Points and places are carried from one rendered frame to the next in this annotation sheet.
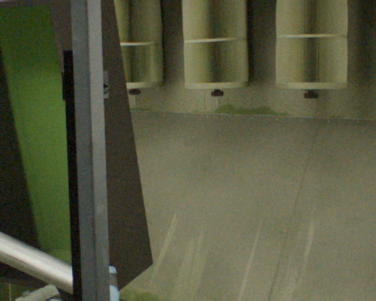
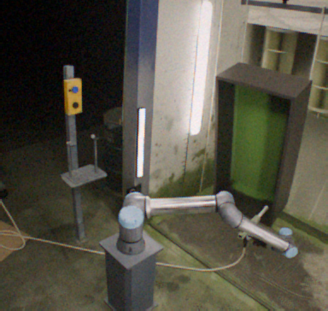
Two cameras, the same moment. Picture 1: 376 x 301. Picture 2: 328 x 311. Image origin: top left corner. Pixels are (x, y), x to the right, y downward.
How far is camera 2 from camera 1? 142 cm
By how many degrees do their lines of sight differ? 21
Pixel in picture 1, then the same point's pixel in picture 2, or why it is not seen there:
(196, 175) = not seen: hidden behind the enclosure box
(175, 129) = not seen: hidden behind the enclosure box
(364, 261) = not seen: outside the picture
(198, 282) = (292, 198)
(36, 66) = (252, 102)
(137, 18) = (284, 62)
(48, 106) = (254, 122)
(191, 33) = (317, 82)
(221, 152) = (311, 135)
